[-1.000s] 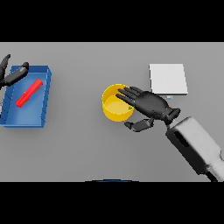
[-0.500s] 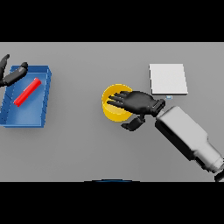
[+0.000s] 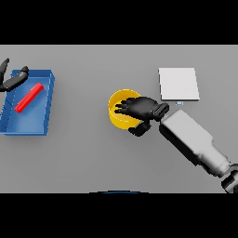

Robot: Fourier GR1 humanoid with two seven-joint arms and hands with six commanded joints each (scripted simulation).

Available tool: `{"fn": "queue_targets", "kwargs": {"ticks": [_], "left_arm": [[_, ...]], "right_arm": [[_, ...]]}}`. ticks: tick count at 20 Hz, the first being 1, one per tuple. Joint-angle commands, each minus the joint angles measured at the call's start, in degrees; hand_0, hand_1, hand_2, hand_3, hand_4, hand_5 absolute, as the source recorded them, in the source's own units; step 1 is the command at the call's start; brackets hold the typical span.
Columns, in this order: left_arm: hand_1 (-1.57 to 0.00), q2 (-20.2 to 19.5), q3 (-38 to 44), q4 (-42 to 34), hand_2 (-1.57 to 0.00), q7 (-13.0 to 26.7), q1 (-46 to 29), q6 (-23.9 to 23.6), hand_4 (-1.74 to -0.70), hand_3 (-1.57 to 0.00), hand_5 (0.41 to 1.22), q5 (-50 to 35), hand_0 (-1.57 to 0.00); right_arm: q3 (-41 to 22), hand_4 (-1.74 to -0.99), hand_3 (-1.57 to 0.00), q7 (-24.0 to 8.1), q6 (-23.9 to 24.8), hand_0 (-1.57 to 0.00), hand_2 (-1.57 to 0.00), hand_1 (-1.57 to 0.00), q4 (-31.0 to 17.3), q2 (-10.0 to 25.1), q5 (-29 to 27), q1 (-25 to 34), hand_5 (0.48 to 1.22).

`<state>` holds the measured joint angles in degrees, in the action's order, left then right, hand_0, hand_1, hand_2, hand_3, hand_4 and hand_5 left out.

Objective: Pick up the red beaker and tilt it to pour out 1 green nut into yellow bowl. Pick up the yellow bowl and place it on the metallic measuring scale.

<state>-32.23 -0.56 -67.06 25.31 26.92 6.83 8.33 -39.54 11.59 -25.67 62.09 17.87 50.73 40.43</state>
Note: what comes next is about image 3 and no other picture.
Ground pale square measuring scale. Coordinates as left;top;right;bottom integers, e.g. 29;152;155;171
158;67;201;107

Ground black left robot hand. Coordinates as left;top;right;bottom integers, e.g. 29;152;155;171
0;58;30;93

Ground red beaker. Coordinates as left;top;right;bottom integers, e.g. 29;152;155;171
14;82;45;114

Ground yellow bowl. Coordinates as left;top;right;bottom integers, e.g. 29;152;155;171
107;88;143;130

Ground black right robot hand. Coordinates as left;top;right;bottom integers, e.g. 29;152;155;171
113;96;170;138

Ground blue tray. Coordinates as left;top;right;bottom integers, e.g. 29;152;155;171
0;69;56;137

